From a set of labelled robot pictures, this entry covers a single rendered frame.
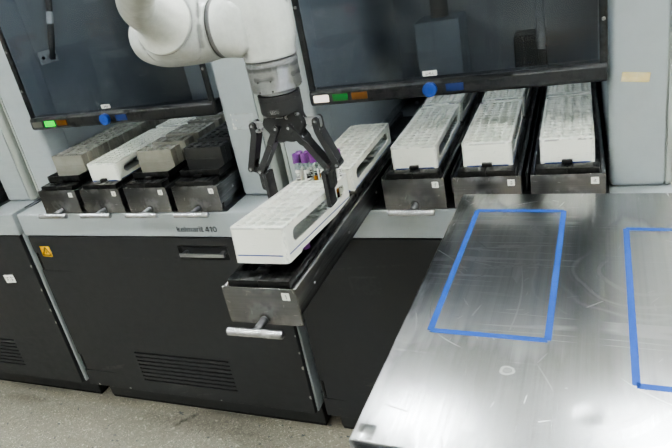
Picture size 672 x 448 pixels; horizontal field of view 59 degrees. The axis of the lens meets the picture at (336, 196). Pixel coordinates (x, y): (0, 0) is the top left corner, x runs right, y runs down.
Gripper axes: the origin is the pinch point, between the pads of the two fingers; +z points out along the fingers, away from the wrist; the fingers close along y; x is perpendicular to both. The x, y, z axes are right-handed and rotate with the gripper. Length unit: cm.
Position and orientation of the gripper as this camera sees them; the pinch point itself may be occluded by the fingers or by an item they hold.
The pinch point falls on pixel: (301, 196)
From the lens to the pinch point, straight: 111.0
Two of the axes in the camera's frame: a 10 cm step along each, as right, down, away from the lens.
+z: 1.8, 9.1, 3.8
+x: 3.4, -4.2, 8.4
